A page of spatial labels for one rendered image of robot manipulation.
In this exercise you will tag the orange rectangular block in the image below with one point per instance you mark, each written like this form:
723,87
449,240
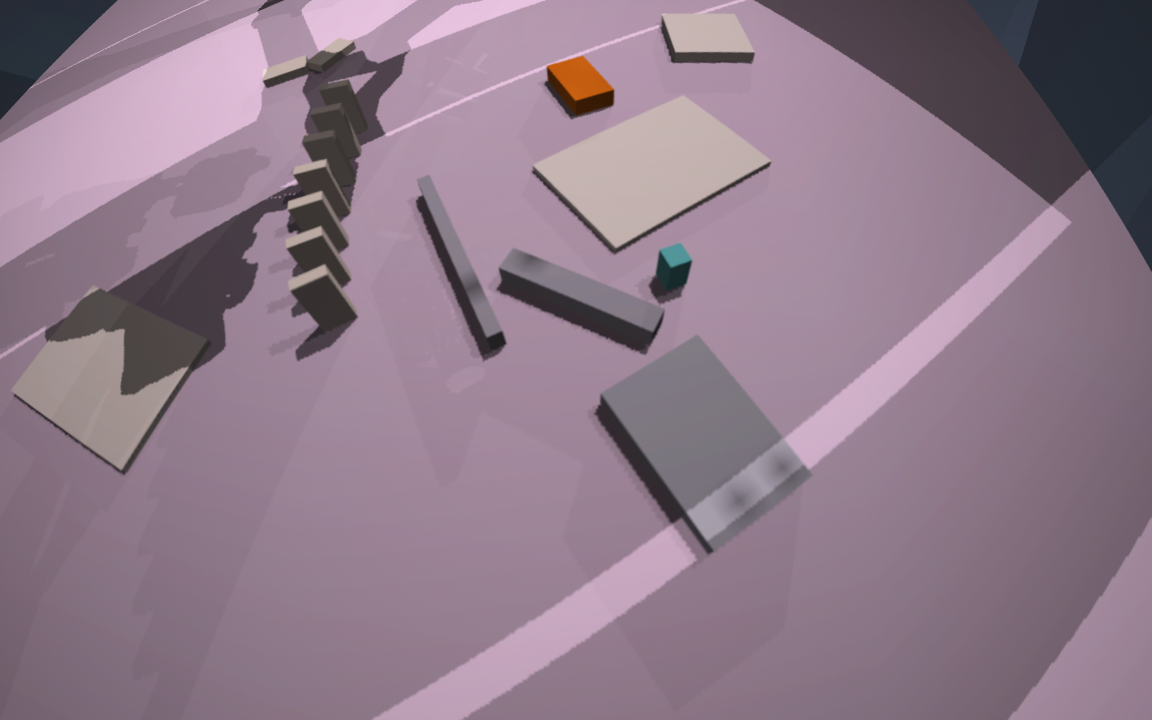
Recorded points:
580,85

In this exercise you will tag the teal block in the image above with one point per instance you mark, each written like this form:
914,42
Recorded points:
673,266

